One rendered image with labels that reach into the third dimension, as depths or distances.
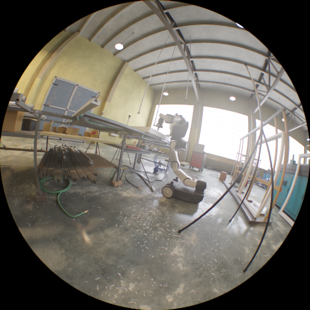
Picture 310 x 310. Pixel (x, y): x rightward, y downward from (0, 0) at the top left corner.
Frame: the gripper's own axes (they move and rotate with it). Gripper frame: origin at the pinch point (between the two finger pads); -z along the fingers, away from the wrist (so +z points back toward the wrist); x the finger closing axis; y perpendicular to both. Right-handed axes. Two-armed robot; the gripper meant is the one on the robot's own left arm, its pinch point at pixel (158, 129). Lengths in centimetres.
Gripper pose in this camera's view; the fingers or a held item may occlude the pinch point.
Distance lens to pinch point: 146.3
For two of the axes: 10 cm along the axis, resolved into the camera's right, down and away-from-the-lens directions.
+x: -9.0, -3.2, 2.8
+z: 3.1, -9.5, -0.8
